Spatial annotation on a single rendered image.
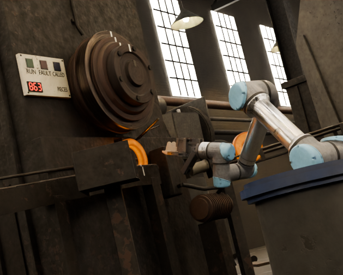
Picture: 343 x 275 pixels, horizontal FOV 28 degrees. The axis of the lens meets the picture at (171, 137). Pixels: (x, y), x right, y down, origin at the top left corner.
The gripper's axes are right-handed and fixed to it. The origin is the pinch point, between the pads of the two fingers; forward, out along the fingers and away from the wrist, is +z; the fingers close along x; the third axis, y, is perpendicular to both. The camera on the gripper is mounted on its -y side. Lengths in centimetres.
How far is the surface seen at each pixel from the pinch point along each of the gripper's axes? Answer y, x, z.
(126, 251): -33, 63, -30
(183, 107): 47, -729, 486
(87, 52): 44, 33, 19
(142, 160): -3.4, 7.5, 7.3
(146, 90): 28.2, 7.0, 6.3
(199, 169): -7.7, -19.3, -6.9
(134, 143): 4.0, 10.9, 9.0
